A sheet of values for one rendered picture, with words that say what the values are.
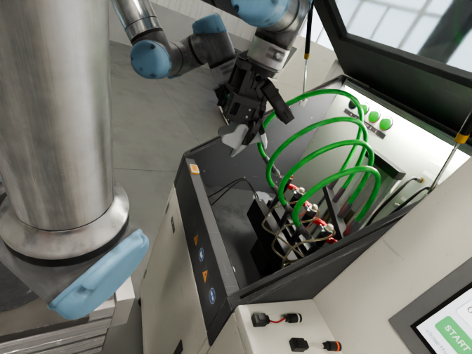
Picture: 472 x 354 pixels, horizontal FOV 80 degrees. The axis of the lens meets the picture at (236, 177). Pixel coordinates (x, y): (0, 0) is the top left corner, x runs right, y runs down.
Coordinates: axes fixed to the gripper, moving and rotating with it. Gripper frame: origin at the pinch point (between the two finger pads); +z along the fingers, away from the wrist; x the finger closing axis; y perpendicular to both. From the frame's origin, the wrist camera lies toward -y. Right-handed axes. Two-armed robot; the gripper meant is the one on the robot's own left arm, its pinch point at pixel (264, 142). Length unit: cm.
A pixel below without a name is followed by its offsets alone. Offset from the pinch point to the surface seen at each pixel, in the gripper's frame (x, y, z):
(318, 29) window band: -533, -284, 23
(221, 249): 11.5, 24.5, 18.8
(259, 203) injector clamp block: -9.9, 8.2, 23.5
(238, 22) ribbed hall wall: -712, -175, -60
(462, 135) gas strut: 31.7, -31.4, 5.4
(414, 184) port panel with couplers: 10.5, -35.3, 29.1
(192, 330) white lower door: 15, 43, 37
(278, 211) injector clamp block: -7.7, 3.5, 28.7
